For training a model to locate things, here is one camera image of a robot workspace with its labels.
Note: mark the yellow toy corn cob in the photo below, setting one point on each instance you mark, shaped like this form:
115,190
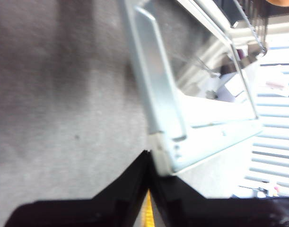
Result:
149,210

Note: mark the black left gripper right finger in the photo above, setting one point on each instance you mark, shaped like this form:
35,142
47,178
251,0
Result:
217,212

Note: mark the white toaster oven body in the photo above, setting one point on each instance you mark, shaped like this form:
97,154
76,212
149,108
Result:
276,52

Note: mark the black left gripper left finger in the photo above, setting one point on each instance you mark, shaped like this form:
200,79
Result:
99,212

